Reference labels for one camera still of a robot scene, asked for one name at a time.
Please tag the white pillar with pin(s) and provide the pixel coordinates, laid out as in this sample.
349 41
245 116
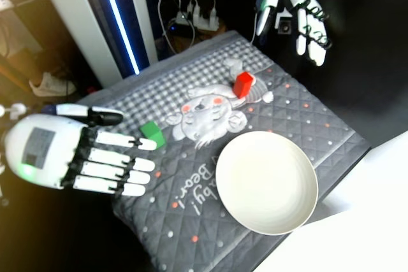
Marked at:
79 23

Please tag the white flat panel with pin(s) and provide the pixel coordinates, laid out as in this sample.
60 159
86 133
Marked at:
357 227

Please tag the white round plate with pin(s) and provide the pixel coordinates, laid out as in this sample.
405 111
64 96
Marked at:
266 183

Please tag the blue light strip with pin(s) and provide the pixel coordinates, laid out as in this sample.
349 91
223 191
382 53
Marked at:
119 20

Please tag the grey bear print quilt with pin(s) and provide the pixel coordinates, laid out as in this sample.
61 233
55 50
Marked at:
178 221

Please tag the white power strip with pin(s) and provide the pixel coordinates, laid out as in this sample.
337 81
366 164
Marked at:
199 18

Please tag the white shoe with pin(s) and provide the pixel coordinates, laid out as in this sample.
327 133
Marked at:
51 85

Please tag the red block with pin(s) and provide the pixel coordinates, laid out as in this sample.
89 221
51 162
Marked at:
243 84

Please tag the black square socket box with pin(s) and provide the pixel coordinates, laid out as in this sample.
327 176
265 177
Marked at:
284 26

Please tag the green block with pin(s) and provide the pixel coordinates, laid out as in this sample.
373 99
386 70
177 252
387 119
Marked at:
153 132

